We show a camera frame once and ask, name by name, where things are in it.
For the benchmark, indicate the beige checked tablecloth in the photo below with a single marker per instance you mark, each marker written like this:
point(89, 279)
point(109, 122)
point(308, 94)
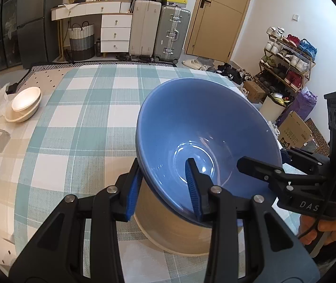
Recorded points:
point(5, 182)

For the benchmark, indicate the wooden shoe rack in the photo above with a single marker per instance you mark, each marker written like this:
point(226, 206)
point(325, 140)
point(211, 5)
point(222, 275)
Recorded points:
point(311, 73)

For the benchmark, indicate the dark water bottle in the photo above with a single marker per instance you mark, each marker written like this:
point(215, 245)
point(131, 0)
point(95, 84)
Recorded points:
point(98, 47)

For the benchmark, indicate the silver suitcase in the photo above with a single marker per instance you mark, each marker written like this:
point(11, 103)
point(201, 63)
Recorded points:
point(171, 32)

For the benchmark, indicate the pile of dark shoes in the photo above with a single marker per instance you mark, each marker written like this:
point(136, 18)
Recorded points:
point(230, 72)

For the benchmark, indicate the white vanity desk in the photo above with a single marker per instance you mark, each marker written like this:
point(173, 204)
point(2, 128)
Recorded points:
point(115, 32)

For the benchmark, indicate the yellow and black shoe box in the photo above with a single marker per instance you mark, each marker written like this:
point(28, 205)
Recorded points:
point(175, 2)

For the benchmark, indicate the beige suitcase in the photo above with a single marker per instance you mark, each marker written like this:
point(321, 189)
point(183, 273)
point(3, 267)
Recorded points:
point(144, 29)

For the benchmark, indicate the black glass cabinet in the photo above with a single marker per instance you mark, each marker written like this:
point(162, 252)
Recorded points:
point(4, 35)

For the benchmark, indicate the white wall switch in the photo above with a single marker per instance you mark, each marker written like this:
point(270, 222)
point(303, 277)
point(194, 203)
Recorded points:
point(295, 17)

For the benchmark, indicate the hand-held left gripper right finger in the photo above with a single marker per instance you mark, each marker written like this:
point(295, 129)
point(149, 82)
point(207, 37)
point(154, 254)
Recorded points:
point(193, 188)

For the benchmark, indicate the teal checked tablecloth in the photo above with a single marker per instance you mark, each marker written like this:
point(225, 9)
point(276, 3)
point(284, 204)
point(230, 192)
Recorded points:
point(82, 123)

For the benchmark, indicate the purple bag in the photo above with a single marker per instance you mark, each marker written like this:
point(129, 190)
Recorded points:
point(303, 103)

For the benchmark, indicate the plain brown cardboard box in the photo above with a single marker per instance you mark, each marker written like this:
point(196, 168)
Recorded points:
point(255, 91)

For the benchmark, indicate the tan wooden door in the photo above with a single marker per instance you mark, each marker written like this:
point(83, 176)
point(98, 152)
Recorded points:
point(221, 20)

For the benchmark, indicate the rows of assorted shoes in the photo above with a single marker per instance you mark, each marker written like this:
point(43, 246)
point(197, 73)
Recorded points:
point(286, 59)

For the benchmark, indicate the person's right hand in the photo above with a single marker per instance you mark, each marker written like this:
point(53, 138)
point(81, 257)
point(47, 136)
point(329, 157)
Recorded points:
point(330, 230)

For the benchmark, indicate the large cream bowl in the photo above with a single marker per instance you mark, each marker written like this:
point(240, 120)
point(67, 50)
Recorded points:
point(23, 116)

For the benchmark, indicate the grey refrigerator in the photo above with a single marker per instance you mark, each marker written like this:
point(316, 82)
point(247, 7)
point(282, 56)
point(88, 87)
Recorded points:
point(38, 20)

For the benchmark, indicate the white slipper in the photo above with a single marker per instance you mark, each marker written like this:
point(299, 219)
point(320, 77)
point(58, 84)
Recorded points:
point(188, 62)
point(200, 65)

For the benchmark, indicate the small white bowl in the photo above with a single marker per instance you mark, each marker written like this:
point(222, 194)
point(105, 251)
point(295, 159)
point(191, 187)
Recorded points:
point(25, 98)

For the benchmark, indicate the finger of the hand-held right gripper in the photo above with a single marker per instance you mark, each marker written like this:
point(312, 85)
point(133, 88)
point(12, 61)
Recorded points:
point(262, 169)
point(306, 162)

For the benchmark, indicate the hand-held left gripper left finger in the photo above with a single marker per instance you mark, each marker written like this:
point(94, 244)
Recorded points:
point(133, 194)

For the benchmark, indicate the blue bowl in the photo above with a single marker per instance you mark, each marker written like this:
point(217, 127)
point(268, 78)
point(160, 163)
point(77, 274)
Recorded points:
point(215, 118)

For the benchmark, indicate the woven grey white basket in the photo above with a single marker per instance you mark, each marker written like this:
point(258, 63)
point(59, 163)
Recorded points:
point(81, 44)

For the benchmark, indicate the printed cardboard box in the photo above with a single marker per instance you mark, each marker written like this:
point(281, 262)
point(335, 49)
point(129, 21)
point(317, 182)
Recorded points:
point(296, 131)

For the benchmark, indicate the white trash can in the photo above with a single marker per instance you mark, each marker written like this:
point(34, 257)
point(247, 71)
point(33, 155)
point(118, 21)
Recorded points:
point(272, 109)

